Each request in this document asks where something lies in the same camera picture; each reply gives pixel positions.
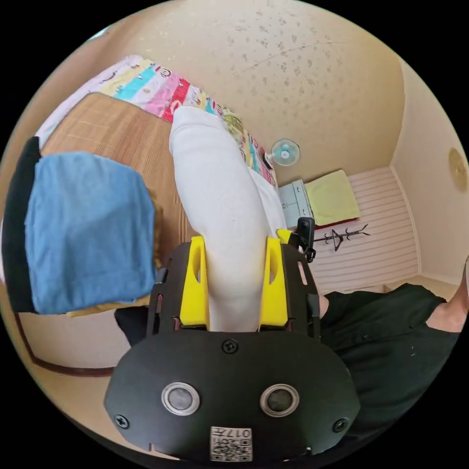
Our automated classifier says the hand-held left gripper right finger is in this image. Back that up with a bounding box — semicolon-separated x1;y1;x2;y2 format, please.
257;235;291;327

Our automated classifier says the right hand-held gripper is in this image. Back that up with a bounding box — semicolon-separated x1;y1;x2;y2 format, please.
276;228;317;264

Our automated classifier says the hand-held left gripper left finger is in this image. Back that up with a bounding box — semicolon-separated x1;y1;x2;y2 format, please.
179;235;212;327

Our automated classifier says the white long sleeve shirt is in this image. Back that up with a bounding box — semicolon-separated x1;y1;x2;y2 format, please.
168;106;289;333

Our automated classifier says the grey cupboard with yellow cloth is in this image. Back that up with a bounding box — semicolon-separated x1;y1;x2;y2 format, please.
277;169;362;231

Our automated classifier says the person's body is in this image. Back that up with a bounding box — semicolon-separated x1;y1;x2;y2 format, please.
114;256;469;446

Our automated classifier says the pile of clothes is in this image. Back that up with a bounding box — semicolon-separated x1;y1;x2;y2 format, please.
1;137;166;318

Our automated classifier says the bed with woven mat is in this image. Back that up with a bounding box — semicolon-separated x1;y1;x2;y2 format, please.
35;55;280;257

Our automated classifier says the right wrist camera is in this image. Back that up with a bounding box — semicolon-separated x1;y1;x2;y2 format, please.
297;216;316;244

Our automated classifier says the black wall coat hook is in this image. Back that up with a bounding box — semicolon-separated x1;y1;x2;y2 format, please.
314;224;371;253

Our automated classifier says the small wall fan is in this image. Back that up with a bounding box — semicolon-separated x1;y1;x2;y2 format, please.
265;138;301;168

